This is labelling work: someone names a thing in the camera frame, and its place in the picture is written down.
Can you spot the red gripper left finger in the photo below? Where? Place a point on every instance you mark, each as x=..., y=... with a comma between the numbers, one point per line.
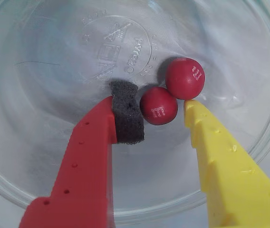
x=82, y=178

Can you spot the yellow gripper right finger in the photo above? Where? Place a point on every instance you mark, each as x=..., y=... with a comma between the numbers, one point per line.
x=239, y=190

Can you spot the clear glass bowl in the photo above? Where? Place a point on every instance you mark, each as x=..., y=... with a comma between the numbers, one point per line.
x=54, y=95

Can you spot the red candy with m print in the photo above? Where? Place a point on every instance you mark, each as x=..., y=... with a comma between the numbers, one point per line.
x=158, y=105

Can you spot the plain red round candy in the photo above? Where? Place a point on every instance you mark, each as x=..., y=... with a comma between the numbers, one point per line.
x=185, y=78

